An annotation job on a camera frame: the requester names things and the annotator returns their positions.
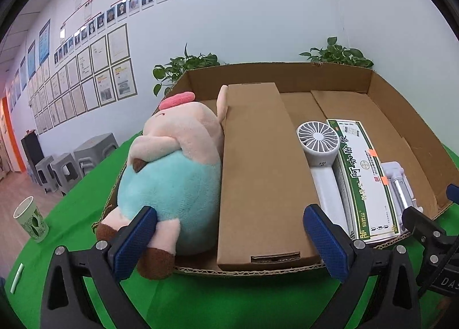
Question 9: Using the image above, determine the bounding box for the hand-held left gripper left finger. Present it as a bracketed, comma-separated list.
[39, 206, 158, 329]

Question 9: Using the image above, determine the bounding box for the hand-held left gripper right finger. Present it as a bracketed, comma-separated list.
[303, 203, 422, 329]

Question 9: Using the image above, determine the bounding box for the white folding holder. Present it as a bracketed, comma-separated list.
[380, 160, 424, 215]

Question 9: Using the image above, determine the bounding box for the pink pig plush toy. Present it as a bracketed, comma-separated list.
[91, 85, 230, 281]

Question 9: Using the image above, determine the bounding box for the green and white medicine box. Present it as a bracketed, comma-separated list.
[326, 118, 400, 244]

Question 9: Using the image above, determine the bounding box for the cardboard tray box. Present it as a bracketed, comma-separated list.
[91, 61, 459, 276]

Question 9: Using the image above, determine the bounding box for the long cardboard box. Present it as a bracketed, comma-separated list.
[216, 82, 323, 273]

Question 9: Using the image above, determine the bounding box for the white handheld fan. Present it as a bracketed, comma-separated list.
[296, 120, 350, 233]

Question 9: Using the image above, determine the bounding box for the small grey plastic stool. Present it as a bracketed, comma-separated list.
[35, 156, 58, 193]
[50, 152, 85, 196]

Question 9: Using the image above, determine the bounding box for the large grey plastic stool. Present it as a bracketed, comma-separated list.
[73, 133, 119, 177]

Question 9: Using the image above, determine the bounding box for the green patterned paper cup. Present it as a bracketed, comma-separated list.
[13, 196, 49, 243]

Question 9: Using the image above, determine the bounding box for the white stick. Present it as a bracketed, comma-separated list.
[10, 264, 25, 294]

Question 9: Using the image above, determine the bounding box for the black cabinet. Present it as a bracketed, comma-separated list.
[21, 131, 45, 172]

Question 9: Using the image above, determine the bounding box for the small potted green plant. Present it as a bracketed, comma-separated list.
[299, 36, 374, 69]

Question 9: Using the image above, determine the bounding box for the large potted green plant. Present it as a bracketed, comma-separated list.
[152, 43, 226, 97]

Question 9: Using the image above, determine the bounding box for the wall of framed certificates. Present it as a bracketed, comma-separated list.
[27, 23, 138, 136]

